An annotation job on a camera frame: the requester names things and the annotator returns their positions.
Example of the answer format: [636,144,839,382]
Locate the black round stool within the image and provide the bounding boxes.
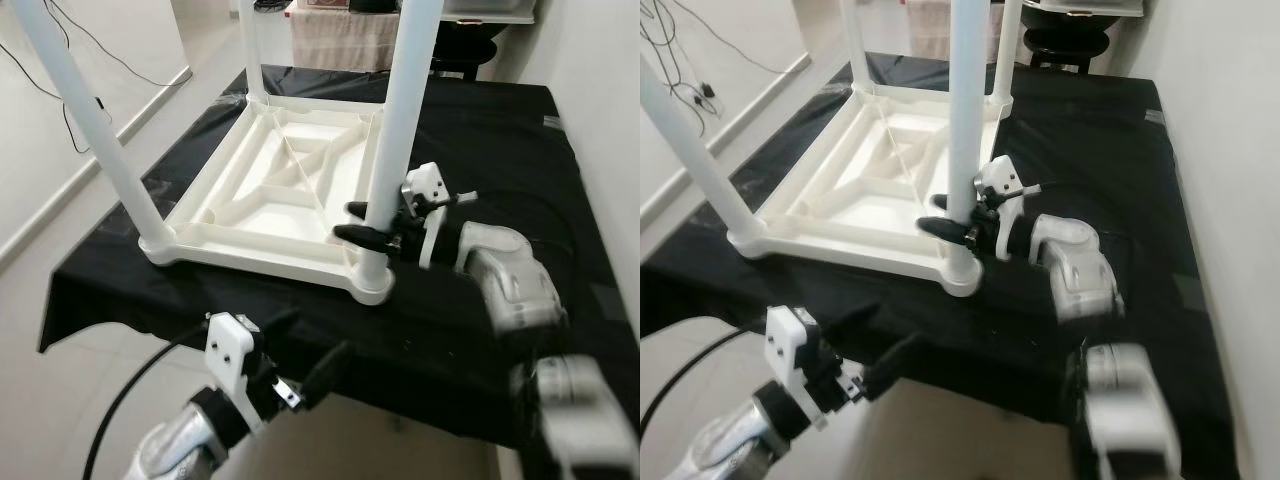
[430,20,516,81]
[1025,18,1111,73]

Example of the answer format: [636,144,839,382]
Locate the white plastic table top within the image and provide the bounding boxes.
[728,85,1001,299]
[140,92,396,306]

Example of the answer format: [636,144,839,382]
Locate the black table cloth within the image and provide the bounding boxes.
[640,55,1241,480]
[38,65,640,461]

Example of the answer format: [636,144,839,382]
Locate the clear plastic storage box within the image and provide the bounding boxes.
[440,0,541,26]
[1040,0,1146,19]

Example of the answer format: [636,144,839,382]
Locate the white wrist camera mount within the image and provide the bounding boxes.
[975,155,1041,261]
[765,305,826,426]
[400,162,479,269]
[205,313,269,436]

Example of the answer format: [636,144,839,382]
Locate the black wall cable tangle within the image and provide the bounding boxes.
[640,0,791,136]
[0,0,166,156]

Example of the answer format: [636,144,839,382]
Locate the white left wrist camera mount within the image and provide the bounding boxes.
[765,305,826,426]
[205,313,269,436]

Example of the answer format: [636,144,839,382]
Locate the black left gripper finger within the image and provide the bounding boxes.
[300,342,353,403]
[862,333,926,393]
[820,303,866,336]
[255,308,301,341]

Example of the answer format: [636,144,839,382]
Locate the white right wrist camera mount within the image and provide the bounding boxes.
[400,162,479,269]
[975,155,1041,261]

